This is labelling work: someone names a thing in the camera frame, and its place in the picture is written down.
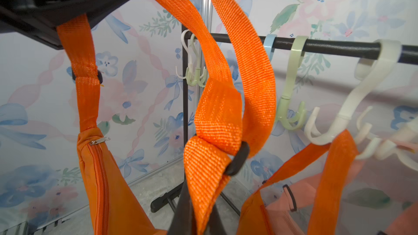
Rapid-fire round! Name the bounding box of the light green hook middle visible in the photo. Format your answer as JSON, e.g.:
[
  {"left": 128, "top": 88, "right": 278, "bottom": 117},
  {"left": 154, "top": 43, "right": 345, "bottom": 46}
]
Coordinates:
[{"left": 275, "top": 36, "right": 308, "bottom": 131}]

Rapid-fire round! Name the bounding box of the white hook middle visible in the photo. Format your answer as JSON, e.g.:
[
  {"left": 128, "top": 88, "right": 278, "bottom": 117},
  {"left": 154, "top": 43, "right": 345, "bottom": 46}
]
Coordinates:
[{"left": 304, "top": 39, "right": 402, "bottom": 145}]

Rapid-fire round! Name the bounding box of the white hook with pink bag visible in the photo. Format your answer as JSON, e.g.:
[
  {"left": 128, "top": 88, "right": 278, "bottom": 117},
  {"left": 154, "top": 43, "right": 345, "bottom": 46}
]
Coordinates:
[{"left": 355, "top": 106, "right": 418, "bottom": 171}]

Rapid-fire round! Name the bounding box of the black clothes rack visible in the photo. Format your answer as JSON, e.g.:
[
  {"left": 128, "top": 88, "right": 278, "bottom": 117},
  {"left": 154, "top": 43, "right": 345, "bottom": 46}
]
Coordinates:
[{"left": 150, "top": 24, "right": 418, "bottom": 216}]

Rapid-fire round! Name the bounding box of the orange bag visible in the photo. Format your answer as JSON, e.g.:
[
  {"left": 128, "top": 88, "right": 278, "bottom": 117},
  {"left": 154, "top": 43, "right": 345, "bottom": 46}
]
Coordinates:
[
  {"left": 237, "top": 130, "right": 358, "bottom": 235},
  {"left": 57, "top": 0, "right": 276, "bottom": 235}
]

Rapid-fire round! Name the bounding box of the white hook far left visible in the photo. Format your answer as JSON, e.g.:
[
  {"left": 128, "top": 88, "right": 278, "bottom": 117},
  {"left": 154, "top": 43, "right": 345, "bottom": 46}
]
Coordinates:
[{"left": 176, "top": 29, "right": 194, "bottom": 83}]

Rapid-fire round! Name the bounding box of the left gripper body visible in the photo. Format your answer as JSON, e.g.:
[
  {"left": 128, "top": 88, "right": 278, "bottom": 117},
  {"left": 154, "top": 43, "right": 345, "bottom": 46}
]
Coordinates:
[{"left": 1, "top": 0, "right": 129, "bottom": 50}]

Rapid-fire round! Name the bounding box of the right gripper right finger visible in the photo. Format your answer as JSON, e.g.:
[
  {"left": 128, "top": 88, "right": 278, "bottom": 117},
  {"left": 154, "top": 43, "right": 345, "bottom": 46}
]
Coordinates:
[{"left": 207, "top": 205, "right": 227, "bottom": 235}]

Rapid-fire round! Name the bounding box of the pink bag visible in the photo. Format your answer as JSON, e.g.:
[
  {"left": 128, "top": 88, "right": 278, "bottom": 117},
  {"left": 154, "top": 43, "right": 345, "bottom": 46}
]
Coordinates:
[{"left": 266, "top": 161, "right": 418, "bottom": 235}]

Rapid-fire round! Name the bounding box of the light green hook left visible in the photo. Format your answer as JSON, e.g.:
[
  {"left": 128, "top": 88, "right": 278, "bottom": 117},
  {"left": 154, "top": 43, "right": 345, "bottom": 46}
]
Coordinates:
[{"left": 186, "top": 34, "right": 208, "bottom": 88}]

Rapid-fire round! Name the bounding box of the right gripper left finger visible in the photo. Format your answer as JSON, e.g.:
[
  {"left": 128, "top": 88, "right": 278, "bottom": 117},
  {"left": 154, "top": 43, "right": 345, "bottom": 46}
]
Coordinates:
[{"left": 167, "top": 178, "right": 197, "bottom": 235}]

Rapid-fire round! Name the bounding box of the light green hook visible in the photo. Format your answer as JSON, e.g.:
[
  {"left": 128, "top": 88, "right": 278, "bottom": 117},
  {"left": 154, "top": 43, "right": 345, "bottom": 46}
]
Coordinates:
[
  {"left": 275, "top": 36, "right": 308, "bottom": 131},
  {"left": 186, "top": 34, "right": 208, "bottom": 88}
]

